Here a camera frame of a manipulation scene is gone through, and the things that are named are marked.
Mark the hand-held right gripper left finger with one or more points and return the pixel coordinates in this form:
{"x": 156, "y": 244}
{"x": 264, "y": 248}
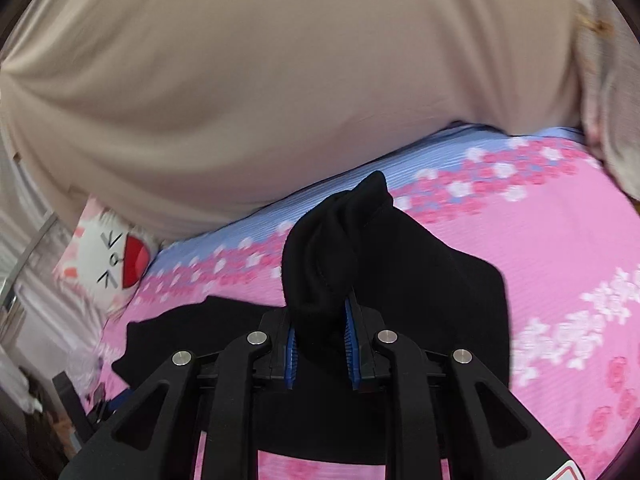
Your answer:
{"x": 291, "y": 355}

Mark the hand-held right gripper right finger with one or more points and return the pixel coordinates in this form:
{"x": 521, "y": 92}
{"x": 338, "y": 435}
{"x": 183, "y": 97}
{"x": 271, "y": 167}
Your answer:
{"x": 353, "y": 355}

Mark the black pants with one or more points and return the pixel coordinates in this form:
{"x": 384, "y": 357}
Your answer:
{"x": 400, "y": 270}

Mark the cat face pillow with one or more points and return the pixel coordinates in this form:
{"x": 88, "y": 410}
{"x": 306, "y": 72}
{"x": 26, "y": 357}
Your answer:
{"x": 100, "y": 255}

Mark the pink floral bedsheet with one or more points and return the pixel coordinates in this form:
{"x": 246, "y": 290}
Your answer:
{"x": 550, "y": 240}

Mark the pale satin curtain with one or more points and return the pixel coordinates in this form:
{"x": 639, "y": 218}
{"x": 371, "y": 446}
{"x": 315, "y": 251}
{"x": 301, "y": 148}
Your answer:
{"x": 35, "y": 280}

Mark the beige cloth cover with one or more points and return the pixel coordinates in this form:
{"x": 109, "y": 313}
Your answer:
{"x": 300, "y": 85}

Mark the pale floral fleece blanket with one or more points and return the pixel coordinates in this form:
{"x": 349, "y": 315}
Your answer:
{"x": 615, "y": 110}

